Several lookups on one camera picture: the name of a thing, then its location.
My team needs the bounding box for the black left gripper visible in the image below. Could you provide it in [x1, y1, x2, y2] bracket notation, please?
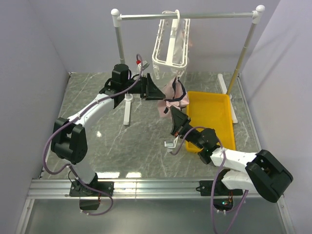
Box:
[123, 74, 166, 101]

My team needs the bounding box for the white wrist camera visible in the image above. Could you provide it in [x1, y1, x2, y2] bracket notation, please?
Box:
[164, 137, 178, 149]
[136, 59, 150, 74]

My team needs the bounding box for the white far-side hanger clip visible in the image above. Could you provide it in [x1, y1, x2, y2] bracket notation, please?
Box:
[173, 70, 184, 78]

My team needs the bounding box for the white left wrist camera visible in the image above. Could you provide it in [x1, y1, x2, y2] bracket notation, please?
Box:
[136, 59, 150, 74]

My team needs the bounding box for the yellow plastic tray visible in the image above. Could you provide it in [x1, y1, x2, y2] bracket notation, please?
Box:
[186, 91, 236, 150]

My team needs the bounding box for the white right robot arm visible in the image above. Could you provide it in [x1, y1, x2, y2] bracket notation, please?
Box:
[170, 107, 293, 203]

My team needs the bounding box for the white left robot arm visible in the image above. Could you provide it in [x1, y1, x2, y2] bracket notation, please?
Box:
[51, 64, 165, 216]

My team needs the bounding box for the white plastic clip hanger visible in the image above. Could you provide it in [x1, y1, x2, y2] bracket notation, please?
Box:
[152, 9, 191, 68]

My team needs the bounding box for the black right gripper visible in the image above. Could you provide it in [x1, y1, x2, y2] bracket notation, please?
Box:
[171, 106, 205, 150]

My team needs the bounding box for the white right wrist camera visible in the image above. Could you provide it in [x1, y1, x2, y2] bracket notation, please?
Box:
[164, 137, 178, 149]

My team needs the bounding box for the white pink underwear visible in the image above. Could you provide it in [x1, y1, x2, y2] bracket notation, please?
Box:
[171, 25, 192, 72]

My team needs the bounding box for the white metal clothes rack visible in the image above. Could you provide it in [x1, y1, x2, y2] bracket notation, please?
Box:
[110, 4, 266, 126]

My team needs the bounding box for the white near-corner hanger clip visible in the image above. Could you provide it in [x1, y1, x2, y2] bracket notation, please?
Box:
[153, 66, 160, 79]

